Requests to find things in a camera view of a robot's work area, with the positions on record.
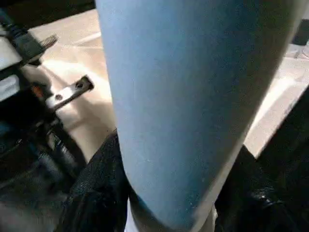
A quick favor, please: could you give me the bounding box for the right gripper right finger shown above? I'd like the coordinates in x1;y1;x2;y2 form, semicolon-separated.
214;144;309;232

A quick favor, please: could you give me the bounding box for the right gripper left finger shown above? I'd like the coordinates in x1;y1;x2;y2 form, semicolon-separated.
64;129;133;232

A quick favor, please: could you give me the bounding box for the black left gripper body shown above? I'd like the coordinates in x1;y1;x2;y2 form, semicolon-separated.
0;74;95;155

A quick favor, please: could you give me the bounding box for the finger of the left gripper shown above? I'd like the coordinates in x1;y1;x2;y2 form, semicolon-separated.
31;116;87;187

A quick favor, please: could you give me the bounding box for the white plastic table top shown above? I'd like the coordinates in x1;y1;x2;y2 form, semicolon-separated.
28;9;309;160

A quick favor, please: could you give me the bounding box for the white plastic table leg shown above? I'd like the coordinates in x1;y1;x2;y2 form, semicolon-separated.
95;0;305;232

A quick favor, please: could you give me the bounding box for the black mat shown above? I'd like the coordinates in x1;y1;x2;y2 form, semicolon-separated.
0;0;309;232

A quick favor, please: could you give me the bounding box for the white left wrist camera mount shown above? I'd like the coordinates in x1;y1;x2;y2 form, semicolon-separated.
0;24;24;103

